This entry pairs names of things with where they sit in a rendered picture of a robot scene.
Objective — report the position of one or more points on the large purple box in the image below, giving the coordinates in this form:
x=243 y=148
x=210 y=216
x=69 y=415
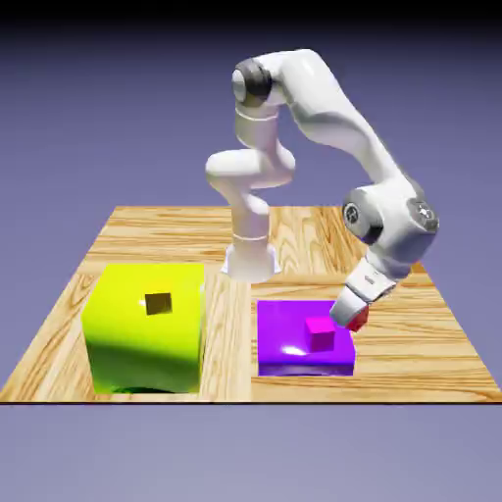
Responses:
x=282 y=333

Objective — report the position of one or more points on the small red cube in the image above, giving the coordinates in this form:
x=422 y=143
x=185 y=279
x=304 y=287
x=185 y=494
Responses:
x=359 y=321

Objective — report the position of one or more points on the small magenta cube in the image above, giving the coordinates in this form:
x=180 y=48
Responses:
x=321 y=334

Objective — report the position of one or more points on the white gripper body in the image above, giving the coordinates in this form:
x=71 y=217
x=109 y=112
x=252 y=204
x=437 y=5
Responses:
x=345 y=308

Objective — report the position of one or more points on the large yellow box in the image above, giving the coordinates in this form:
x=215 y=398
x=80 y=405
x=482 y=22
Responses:
x=145 y=333

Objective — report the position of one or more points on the small olive cube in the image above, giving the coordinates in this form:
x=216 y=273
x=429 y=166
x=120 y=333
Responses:
x=158 y=304

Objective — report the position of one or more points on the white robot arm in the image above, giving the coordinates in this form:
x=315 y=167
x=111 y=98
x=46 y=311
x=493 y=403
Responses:
x=345 y=129

